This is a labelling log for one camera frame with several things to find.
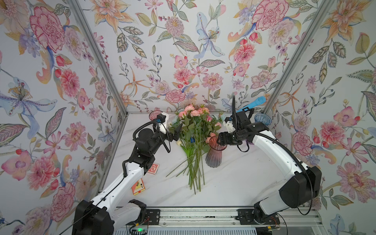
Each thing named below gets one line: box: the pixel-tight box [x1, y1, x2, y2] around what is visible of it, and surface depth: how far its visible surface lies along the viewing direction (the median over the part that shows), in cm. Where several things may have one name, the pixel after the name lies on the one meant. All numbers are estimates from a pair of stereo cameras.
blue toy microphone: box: [235, 95, 267, 114], surface depth 92 cm
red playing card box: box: [146, 162, 160, 175], surface depth 91 cm
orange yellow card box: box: [131, 178, 146, 196], surface depth 84 cm
